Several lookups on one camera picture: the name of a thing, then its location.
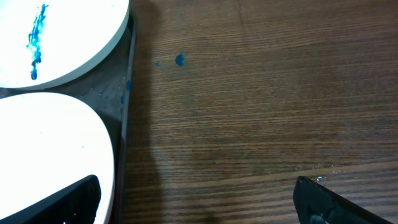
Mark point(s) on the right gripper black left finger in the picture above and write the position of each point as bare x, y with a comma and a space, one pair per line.
75, 204

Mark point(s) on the dark brown serving tray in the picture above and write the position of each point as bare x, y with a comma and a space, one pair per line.
107, 90

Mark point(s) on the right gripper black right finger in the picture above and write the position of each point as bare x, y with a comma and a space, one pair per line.
316, 204

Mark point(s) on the white plate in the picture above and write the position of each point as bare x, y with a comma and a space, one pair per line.
48, 142
46, 43

